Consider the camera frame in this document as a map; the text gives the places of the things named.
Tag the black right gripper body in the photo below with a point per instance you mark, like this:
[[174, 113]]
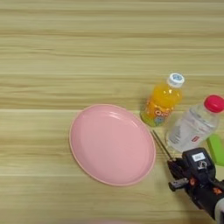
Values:
[[204, 189]]

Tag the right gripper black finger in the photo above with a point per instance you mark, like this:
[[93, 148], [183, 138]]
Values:
[[177, 169]]

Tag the clear water bottle red cap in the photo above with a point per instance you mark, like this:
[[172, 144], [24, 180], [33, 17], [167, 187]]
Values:
[[192, 127]]

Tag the green rectangular block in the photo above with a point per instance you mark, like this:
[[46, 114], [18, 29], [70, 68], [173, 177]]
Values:
[[217, 148]]

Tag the orange juice bottle white cap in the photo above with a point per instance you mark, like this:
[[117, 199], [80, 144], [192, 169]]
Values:
[[163, 102]]

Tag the pink round plate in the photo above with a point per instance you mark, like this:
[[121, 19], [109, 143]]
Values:
[[110, 145]]

